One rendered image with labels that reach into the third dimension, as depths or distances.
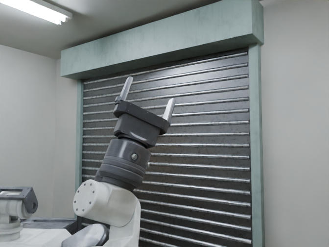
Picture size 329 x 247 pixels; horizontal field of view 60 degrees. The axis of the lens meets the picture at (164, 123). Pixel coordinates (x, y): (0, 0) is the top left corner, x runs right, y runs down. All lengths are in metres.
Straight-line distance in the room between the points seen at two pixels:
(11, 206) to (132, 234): 0.34
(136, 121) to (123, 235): 0.22
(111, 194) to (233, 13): 1.88
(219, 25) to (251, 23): 0.24
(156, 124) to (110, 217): 0.20
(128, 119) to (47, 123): 3.37
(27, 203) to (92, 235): 0.17
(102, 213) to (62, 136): 3.33
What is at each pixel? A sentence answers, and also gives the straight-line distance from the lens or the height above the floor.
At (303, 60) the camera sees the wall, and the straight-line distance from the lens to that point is 2.29.
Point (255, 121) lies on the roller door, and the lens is 2.23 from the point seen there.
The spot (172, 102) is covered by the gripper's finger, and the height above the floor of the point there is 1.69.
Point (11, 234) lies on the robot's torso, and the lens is 0.81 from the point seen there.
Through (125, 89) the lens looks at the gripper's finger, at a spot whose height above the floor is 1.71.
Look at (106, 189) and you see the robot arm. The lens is 0.54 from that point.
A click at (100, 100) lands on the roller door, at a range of 3.28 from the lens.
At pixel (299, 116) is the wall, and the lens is 2.23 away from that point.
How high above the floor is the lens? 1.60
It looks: 4 degrees up
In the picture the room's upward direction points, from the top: straight up
